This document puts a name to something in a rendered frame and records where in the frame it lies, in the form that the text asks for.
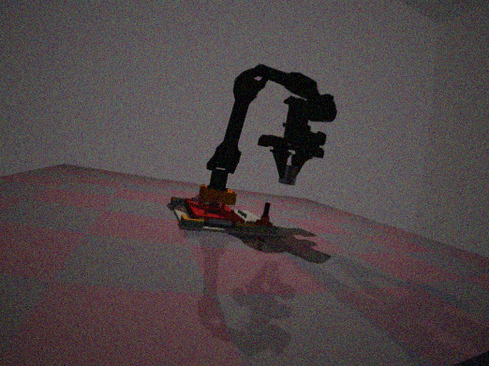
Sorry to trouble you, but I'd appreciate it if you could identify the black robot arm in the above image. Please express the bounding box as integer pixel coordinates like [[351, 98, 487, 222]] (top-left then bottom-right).
[[207, 65, 337, 191]]

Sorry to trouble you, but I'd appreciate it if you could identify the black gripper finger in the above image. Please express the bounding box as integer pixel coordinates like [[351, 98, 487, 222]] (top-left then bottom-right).
[[291, 154, 313, 176], [270, 149, 292, 179]]

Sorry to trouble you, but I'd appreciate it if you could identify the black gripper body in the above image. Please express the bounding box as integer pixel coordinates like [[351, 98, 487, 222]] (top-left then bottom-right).
[[258, 119, 324, 158]]

